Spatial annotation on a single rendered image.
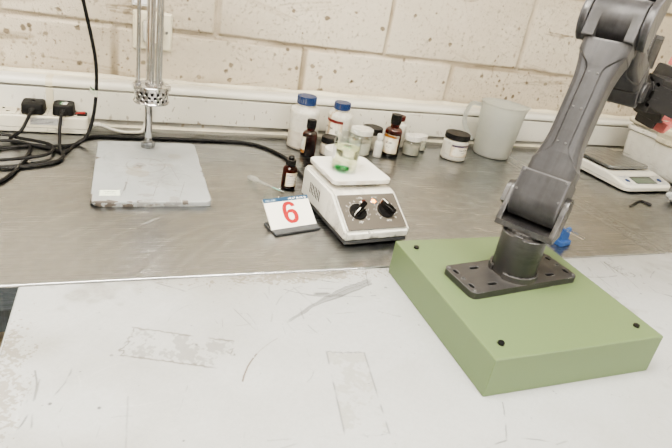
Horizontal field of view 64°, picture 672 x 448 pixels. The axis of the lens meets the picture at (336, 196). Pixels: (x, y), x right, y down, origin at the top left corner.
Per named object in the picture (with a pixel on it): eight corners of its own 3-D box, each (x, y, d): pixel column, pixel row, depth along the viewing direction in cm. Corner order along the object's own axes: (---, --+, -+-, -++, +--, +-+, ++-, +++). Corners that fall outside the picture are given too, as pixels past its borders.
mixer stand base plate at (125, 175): (211, 206, 96) (212, 201, 95) (89, 206, 88) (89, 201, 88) (194, 147, 121) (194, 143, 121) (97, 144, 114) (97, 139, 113)
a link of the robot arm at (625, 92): (601, 76, 100) (613, -52, 74) (653, 88, 95) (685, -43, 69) (573, 130, 98) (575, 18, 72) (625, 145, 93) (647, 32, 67)
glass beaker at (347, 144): (344, 179, 95) (351, 136, 92) (322, 168, 98) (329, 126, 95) (365, 173, 100) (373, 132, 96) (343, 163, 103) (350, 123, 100)
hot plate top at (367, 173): (392, 184, 98) (393, 179, 98) (334, 186, 93) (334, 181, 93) (362, 159, 108) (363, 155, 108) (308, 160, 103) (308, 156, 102)
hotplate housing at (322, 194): (407, 241, 96) (417, 201, 92) (342, 247, 90) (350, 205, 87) (352, 190, 113) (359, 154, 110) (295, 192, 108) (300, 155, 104)
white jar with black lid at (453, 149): (434, 153, 146) (440, 128, 144) (452, 152, 150) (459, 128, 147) (450, 163, 141) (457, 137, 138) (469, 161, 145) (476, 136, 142)
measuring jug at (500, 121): (459, 155, 148) (473, 103, 142) (450, 141, 160) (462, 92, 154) (523, 165, 150) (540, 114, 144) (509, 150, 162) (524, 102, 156)
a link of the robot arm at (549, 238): (515, 175, 78) (501, 183, 73) (576, 197, 73) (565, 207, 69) (503, 213, 80) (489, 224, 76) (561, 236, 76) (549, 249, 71)
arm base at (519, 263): (454, 222, 73) (488, 248, 68) (558, 213, 82) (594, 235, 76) (441, 271, 76) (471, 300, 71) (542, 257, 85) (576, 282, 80)
